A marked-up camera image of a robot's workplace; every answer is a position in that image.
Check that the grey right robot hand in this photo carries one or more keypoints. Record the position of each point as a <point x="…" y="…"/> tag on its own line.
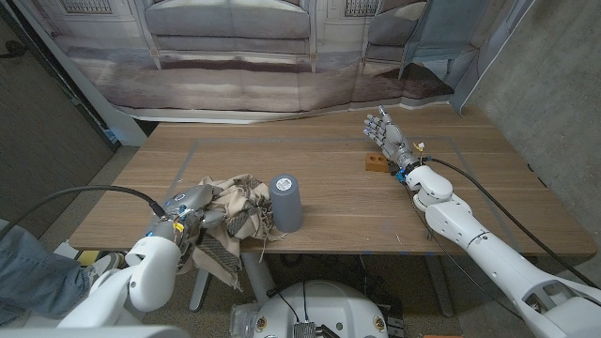
<point x="393" y="138"/>

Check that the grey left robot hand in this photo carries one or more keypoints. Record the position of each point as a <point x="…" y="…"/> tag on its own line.
<point x="190" y="199"/>

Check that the beige plaid fringed scarf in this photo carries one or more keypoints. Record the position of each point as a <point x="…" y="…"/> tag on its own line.
<point x="239" y="202"/>

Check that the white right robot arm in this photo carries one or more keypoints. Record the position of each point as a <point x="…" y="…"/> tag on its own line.
<point x="483" y="253"/>

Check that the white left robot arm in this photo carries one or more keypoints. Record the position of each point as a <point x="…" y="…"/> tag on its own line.
<point x="150" y="272"/>

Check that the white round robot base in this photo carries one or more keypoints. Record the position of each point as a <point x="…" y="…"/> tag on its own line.
<point x="328" y="305"/>

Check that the orange brick block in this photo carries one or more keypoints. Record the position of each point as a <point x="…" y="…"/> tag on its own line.
<point x="374" y="163"/>

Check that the grey upturned cup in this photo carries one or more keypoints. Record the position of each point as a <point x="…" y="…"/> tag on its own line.
<point x="285" y="206"/>

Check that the grey white sneaker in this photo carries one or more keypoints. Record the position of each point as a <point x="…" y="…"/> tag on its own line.
<point x="105" y="265"/>

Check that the yellow flat object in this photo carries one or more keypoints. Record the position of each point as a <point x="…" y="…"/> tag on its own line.
<point x="88" y="258"/>

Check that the printed sofa room backdrop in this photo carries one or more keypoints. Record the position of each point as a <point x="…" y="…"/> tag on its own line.
<point x="282" y="84"/>

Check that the clear plastic floor box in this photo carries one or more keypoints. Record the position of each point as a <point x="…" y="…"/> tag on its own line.
<point x="241" y="321"/>

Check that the silver finned module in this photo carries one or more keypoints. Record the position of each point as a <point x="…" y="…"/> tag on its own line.
<point x="304" y="330"/>

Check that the person's leg in jeans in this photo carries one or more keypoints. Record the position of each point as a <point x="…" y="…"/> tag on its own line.
<point x="33" y="277"/>

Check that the white table leg frame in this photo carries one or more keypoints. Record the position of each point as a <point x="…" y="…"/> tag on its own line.
<point x="258" y="281"/>

